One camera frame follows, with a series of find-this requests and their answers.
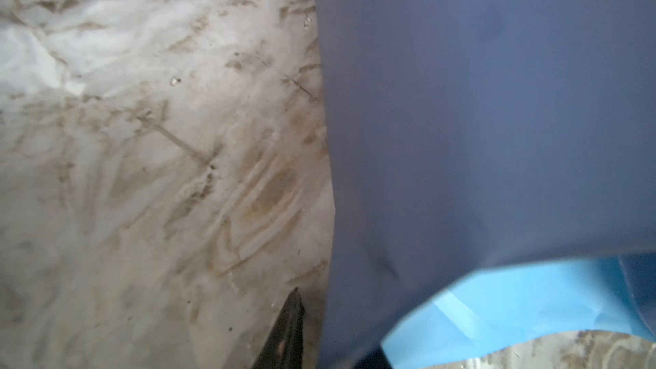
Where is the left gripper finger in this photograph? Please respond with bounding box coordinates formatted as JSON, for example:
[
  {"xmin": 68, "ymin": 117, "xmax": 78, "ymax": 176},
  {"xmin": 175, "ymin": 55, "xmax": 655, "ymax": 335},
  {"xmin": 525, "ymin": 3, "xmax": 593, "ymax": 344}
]
[{"xmin": 252, "ymin": 288, "xmax": 305, "ymax": 369}]

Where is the blue wrapping paper sheet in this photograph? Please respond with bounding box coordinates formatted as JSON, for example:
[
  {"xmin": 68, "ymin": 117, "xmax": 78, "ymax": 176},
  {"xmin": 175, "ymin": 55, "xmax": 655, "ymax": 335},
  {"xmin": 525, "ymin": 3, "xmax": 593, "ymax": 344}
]
[{"xmin": 315, "ymin": 0, "xmax": 655, "ymax": 368}]

